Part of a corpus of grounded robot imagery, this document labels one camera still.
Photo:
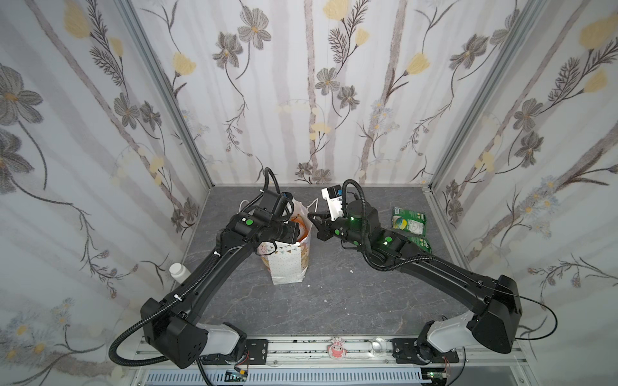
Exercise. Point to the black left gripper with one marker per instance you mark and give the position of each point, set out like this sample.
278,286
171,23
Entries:
293,233

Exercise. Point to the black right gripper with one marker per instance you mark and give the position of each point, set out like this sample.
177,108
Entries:
326,228

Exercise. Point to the white cartoon paper bag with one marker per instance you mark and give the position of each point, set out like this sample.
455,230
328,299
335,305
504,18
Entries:
288,263

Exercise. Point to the green snack packet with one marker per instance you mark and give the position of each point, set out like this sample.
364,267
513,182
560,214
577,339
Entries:
422,243
409,221

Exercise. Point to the orange snack packet back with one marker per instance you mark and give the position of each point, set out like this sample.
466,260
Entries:
303,229

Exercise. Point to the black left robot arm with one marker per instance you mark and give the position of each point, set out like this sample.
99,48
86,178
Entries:
171,324

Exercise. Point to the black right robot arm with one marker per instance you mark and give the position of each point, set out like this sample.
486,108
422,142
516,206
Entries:
493,305

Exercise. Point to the white cup at left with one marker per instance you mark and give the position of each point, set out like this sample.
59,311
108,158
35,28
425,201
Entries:
179,272

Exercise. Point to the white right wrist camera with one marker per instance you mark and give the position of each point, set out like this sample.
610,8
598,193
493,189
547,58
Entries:
333,196

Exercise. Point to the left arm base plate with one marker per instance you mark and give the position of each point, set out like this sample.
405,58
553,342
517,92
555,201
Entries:
251,352

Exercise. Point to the aluminium front rail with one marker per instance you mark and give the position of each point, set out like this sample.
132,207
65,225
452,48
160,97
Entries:
362,350

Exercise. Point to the white slotted cable duct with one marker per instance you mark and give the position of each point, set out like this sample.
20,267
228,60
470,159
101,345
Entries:
291,376

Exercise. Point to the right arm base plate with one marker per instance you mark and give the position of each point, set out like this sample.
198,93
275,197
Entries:
408,351

